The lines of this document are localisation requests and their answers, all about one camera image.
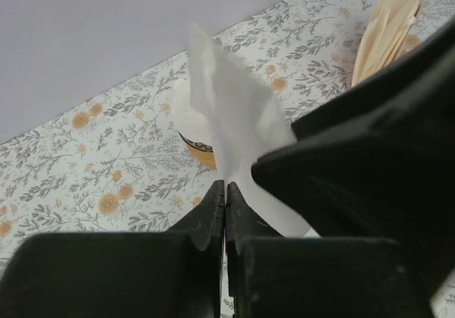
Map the floral patterned table mat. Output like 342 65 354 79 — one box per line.
1 0 377 267

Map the paper coffee filter pack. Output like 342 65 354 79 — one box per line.
351 0 424 87

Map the clear ribbed glass dripper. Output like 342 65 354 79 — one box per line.
178 132 213 153

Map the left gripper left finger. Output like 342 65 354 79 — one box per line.
1 181 225 317

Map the white paper coffee filter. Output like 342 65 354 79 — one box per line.
171 78 212 146

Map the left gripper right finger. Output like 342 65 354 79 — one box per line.
226 183 427 317

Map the light wooden dripper ring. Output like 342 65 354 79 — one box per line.
184 139 218 169

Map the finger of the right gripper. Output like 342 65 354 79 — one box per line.
251 21 454 297

